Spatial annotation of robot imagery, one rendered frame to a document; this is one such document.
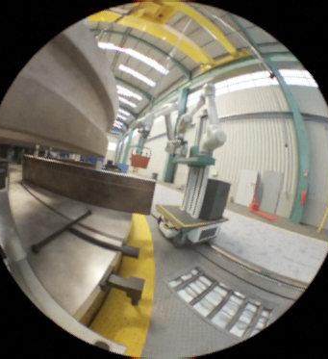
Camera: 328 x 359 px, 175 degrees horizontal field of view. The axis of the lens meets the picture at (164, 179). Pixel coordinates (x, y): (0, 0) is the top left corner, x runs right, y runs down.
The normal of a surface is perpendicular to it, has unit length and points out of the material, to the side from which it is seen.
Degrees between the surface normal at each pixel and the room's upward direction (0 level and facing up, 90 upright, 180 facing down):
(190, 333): 0
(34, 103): 90
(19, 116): 90
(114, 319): 0
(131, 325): 0
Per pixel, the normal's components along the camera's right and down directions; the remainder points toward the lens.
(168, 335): 0.20, -0.98
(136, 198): 0.22, 0.10
